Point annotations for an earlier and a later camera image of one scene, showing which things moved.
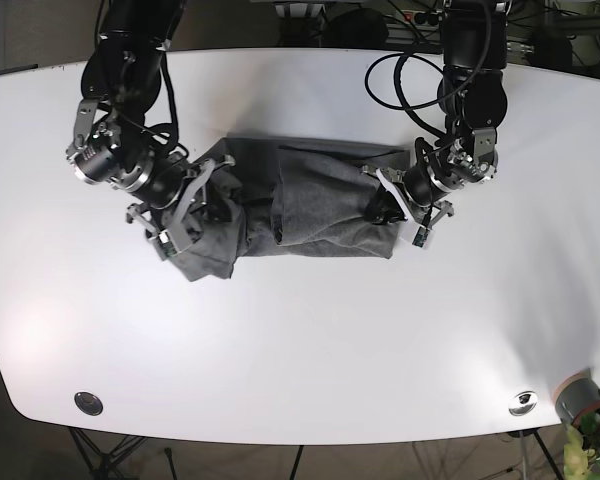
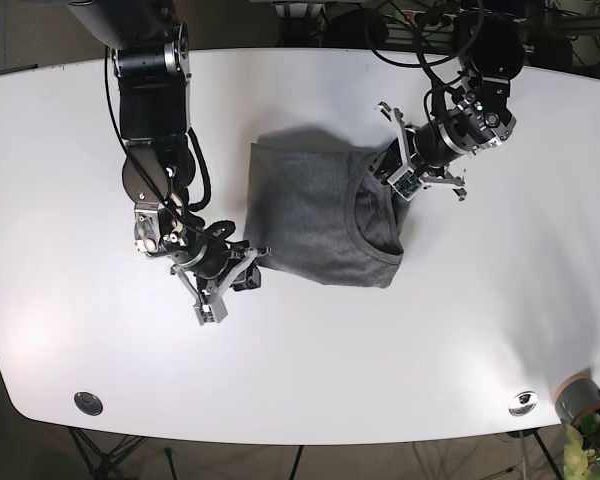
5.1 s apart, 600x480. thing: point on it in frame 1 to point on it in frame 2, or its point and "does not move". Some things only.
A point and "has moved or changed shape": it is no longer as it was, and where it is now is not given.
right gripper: x=413 y=189 to x=427 y=173
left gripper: x=172 y=215 to x=205 y=288
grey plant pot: x=579 y=395 does not move
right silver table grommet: x=523 y=403 does not move
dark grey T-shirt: x=287 y=196 has moved or changed shape
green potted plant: x=592 y=451 does not move
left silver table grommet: x=88 y=403 does not move
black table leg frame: x=103 y=464 does not move
